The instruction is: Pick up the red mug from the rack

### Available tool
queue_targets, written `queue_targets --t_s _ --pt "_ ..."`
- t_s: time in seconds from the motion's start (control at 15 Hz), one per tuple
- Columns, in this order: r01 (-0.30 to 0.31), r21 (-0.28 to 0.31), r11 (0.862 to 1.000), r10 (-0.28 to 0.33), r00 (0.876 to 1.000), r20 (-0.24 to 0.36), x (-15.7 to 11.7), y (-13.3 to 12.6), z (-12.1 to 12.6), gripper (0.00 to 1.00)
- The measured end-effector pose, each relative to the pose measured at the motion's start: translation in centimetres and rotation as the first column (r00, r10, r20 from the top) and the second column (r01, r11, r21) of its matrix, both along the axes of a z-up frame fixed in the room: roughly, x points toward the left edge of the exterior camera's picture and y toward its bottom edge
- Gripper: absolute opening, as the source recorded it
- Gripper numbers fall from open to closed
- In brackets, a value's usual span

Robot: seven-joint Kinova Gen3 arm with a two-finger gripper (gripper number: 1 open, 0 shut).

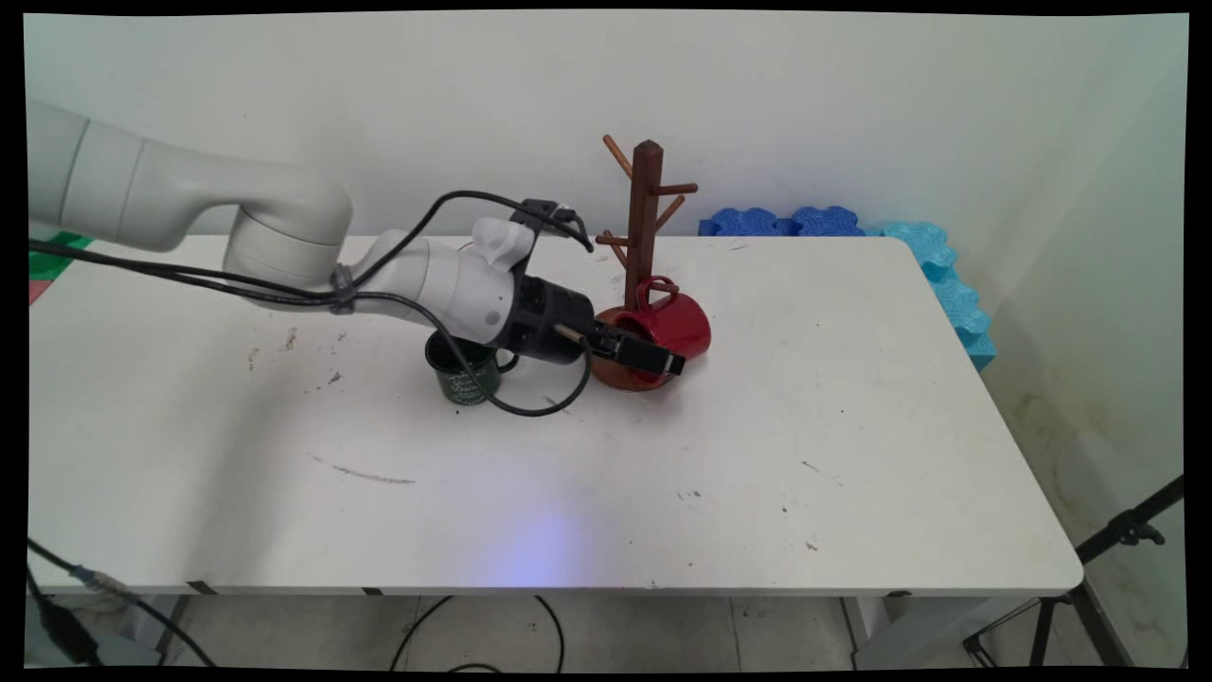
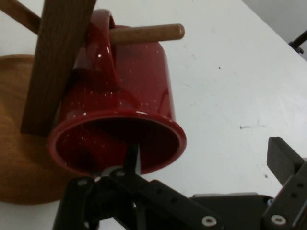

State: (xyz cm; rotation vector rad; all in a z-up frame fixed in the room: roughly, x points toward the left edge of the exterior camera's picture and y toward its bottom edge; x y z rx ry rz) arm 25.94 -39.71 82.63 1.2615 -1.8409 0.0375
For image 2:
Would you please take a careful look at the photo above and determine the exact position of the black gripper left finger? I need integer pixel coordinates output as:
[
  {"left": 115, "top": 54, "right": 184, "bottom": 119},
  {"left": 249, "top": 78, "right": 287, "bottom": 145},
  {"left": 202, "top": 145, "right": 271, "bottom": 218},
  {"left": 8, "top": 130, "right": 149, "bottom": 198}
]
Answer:
[{"left": 52, "top": 143, "right": 225, "bottom": 230}]

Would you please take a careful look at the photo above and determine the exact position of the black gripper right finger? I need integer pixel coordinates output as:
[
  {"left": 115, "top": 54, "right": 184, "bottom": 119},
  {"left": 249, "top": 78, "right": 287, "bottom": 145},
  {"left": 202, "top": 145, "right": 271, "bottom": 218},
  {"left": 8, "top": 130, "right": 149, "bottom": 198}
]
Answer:
[{"left": 262, "top": 136, "right": 307, "bottom": 230}]

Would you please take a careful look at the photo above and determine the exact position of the red speckled mug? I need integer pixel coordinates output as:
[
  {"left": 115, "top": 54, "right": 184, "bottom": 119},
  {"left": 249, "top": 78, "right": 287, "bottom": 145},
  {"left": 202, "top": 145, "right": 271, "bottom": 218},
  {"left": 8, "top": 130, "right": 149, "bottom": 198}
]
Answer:
[{"left": 47, "top": 9, "right": 188, "bottom": 178}]

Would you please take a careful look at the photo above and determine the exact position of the brown wooden mug tree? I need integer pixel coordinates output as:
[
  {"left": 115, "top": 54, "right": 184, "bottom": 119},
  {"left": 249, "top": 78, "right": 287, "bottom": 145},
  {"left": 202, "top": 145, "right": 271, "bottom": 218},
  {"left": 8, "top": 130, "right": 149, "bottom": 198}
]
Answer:
[{"left": 0, "top": 0, "right": 186, "bottom": 206}]

